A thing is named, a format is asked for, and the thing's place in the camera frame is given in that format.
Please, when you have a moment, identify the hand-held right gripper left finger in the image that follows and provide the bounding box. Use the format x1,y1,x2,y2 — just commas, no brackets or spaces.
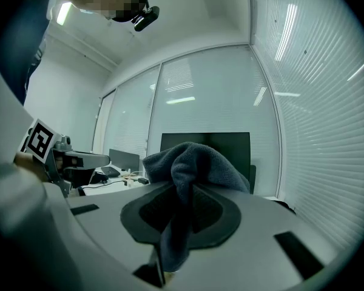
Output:
67,182,177,287

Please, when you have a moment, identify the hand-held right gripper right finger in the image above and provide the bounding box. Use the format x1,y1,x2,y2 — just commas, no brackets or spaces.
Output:
169,183,337,291

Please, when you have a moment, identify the person's dark striped shirt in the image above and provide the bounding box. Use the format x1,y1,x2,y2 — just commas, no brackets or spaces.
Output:
0,0,64,105

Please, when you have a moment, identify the person's left forearm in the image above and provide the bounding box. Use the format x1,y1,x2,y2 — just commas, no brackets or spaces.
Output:
13,152,49,183

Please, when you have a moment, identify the grey side monitor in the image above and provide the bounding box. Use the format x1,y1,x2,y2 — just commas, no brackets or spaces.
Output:
108,149,140,173

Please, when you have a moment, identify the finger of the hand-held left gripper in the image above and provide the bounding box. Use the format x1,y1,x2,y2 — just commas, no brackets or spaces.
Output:
64,150,111,169

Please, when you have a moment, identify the black head-worn camera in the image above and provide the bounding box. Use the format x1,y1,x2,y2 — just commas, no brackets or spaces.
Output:
130,5,161,32

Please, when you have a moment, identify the large black monitor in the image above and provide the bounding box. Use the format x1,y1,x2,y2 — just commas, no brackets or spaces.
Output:
160,132,251,185

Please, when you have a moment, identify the ceiling light panel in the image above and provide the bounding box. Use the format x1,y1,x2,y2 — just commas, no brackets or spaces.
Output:
56,1,73,27

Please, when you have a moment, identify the grey-blue cloth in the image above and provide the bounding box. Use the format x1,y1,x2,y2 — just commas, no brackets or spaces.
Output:
142,141,251,272

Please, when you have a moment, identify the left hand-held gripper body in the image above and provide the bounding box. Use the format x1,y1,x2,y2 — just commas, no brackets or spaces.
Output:
18,118,73,198

